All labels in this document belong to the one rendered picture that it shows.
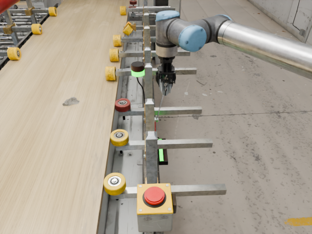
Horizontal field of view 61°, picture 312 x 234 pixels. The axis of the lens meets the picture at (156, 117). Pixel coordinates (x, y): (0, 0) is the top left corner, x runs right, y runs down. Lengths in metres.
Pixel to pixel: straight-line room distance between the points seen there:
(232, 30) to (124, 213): 0.87
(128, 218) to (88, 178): 0.31
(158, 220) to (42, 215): 0.51
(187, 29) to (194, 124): 1.81
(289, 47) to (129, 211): 0.90
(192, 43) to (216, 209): 1.37
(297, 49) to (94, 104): 0.94
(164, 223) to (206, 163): 1.76
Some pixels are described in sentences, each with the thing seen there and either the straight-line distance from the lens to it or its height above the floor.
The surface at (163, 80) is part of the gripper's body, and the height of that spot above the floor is 1.11.
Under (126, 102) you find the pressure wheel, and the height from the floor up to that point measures 0.91.
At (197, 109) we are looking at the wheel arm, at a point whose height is 0.86.
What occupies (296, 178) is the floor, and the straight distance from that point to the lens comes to 2.43.
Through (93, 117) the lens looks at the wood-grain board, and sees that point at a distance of 1.29.
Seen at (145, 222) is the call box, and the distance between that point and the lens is 0.56.
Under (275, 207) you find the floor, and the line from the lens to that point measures 2.17.
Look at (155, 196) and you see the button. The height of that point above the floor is 1.23.
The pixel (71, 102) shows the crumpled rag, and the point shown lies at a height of 0.91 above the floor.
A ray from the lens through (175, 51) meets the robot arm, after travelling 1.09.
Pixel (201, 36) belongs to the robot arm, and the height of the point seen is 1.33.
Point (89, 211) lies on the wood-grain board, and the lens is 0.94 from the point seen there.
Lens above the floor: 1.67
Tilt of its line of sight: 38 degrees down
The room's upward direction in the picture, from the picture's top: straight up
